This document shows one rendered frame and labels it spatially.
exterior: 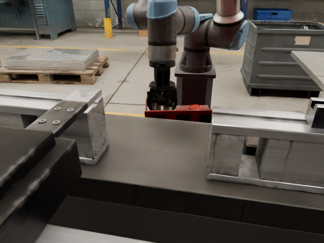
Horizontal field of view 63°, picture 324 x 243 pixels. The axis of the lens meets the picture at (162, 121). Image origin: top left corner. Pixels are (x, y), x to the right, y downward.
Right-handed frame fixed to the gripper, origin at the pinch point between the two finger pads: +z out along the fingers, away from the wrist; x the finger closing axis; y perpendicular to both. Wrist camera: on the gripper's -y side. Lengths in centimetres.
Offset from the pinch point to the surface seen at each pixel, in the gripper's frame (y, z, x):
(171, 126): 25.3, -11.2, 1.0
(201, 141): 31.2, -10.7, 6.1
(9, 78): -251, 48, -178
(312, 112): 43, -21, 18
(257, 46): -193, 3, 103
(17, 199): 61, -23, -11
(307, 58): 22.1, -24.0, 27.9
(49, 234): 60, -19, -10
